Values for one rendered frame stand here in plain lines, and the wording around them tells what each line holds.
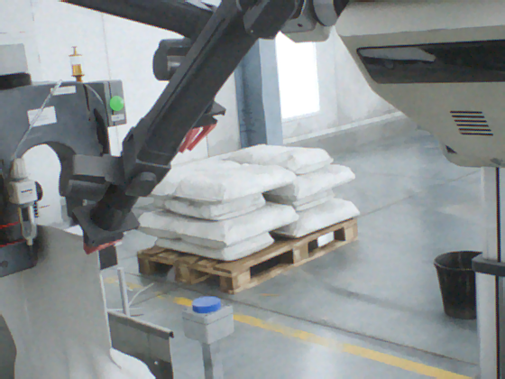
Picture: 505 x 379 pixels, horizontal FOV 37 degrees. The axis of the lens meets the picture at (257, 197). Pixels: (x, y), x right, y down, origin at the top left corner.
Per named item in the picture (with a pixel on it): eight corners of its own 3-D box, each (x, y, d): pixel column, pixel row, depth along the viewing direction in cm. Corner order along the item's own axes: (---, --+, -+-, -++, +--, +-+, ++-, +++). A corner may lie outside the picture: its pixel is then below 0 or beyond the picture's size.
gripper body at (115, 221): (68, 215, 123) (82, 187, 119) (118, 202, 130) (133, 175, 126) (87, 246, 121) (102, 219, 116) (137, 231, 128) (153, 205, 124)
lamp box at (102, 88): (127, 124, 153) (122, 79, 151) (109, 127, 149) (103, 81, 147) (105, 123, 158) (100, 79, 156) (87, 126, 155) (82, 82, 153)
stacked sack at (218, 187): (302, 185, 446) (300, 161, 443) (221, 210, 401) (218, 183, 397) (251, 180, 476) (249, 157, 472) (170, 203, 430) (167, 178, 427)
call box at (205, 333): (235, 331, 161) (233, 305, 160) (208, 345, 156) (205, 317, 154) (210, 324, 167) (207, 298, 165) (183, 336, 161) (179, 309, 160)
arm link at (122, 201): (151, 189, 117) (146, 162, 120) (109, 183, 114) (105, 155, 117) (135, 217, 122) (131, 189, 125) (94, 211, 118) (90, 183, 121)
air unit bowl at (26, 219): (41, 237, 135) (36, 204, 133) (26, 241, 133) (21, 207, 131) (32, 235, 137) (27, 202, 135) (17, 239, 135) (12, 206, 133)
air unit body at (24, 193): (50, 241, 136) (37, 156, 132) (26, 248, 132) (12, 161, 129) (37, 238, 139) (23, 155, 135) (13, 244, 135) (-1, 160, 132)
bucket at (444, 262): (509, 307, 363) (509, 255, 357) (480, 328, 342) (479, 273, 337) (454, 296, 383) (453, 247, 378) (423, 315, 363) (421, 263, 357)
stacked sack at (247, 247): (278, 246, 447) (276, 226, 444) (224, 267, 417) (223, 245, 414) (203, 233, 493) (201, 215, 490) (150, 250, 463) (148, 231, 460)
